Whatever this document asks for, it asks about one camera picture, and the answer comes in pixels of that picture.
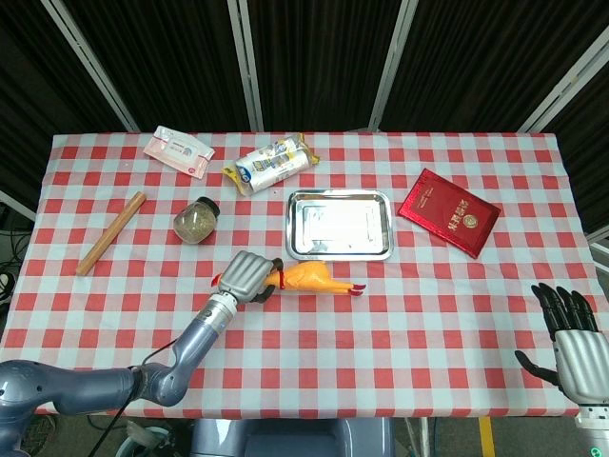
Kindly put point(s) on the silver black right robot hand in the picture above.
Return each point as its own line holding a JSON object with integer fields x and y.
{"x": 583, "y": 362}

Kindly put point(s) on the red certificate booklet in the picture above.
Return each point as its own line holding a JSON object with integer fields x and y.
{"x": 447, "y": 212}

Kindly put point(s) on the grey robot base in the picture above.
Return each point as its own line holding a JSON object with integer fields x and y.
{"x": 290, "y": 438}

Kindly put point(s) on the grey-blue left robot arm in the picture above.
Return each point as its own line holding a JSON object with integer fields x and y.
{"x": 95, "y": 385}

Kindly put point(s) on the glass jar with black lid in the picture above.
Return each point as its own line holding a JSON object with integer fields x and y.
{"x": 194, "y": 223}

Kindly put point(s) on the wooden rolling pin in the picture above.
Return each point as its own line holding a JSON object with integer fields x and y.
{"x": 110, "y": 233}

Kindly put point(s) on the red white checkered tablecloth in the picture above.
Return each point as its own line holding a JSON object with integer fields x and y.
{"x": 333, "y": 357}

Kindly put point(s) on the yellow rubber chicken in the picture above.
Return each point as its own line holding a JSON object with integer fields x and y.
{"x": 309, "y": 276}

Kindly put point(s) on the black pleated partition panel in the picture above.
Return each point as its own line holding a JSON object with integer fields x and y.
{"x": 476, "y": 57}
{"x": 590, "y": 143}
{"x": 176, "y": 62}
{"x": 28, "y": 95}
{"x": 319, "y": 62}

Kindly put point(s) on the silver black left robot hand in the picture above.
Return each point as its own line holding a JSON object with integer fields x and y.
{"x": 245, "y": 276}

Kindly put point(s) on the pink white wet wipes pack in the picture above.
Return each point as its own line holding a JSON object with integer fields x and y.
{"x": 178, "y": 151}

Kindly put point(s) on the rectangular metal tray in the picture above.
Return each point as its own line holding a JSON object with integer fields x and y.
{"x": 340, "y": 224}

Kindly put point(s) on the pale plastic bucket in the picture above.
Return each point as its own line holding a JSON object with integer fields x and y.
{"x": 143, "y": 443}

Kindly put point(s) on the white partition post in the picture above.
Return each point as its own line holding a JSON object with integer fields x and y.
{"x": 600, "y": 233}
{"x": 16, "y": 204}
{"x": 392, "y": 66}
{"x": 566, "y": 81}
{"x": 245, "y": 66}
{"x": 90, "y": 62}

